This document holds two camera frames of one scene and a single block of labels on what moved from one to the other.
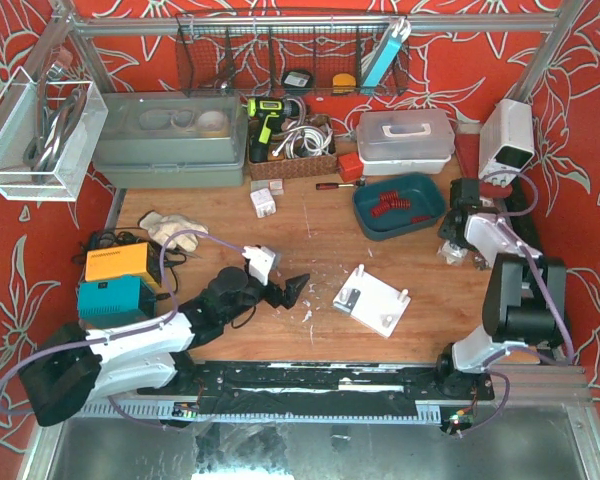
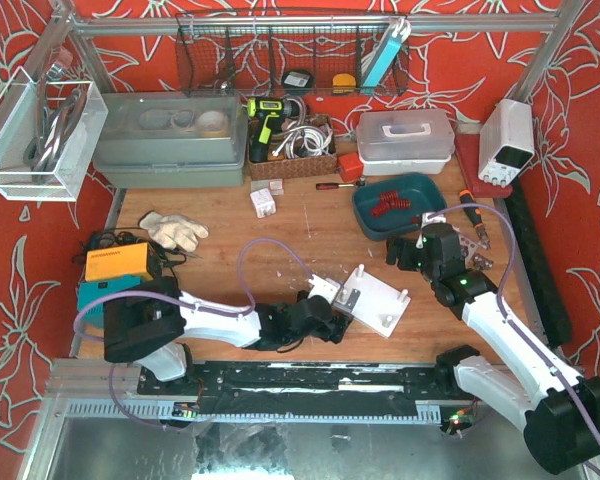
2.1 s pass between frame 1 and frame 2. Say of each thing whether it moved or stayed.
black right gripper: moved
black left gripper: moved
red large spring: stayed
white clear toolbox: stayed
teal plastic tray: stayed
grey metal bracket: stayed
